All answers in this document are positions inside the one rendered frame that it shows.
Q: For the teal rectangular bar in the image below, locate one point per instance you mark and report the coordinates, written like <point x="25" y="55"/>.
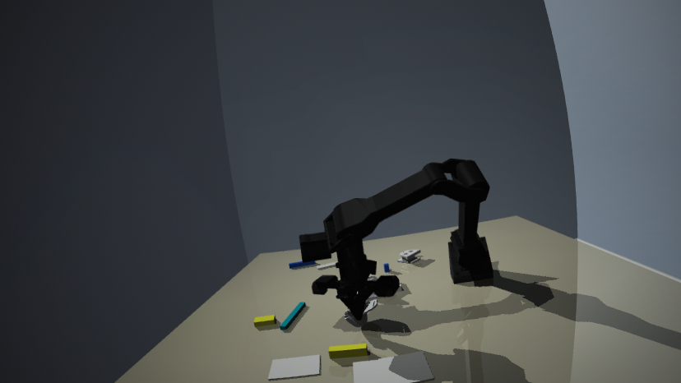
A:
<point x="292" y="316"/>

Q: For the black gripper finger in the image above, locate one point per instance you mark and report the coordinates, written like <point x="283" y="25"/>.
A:
<point x="359" y="301"/>
<point x="349" y="302"/>

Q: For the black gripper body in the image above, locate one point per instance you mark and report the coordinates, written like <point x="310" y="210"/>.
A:
<point x="353" y="276"/>

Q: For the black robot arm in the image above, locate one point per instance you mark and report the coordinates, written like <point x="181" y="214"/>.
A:
<point x="351" y="221"/>

